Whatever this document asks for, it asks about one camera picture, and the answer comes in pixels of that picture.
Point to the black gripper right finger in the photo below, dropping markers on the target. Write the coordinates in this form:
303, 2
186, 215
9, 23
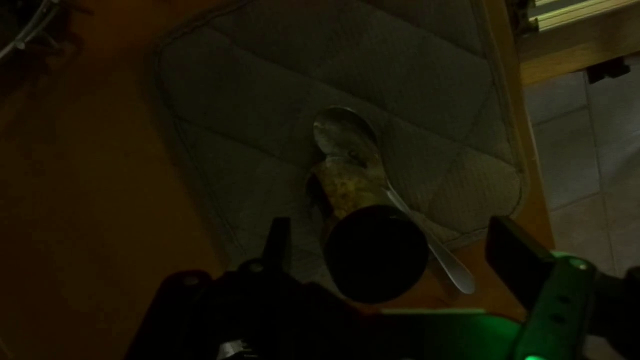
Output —
556, 293

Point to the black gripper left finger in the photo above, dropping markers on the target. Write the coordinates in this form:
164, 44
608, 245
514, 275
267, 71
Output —
279, 243

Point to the spice bottle with black cap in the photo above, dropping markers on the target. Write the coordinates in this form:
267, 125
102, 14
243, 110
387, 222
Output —
372, 250

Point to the metal spoon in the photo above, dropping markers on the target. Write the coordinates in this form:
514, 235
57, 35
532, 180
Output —
387, 192

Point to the grey quilted pot holder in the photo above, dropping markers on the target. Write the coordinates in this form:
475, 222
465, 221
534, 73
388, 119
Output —
265, 90

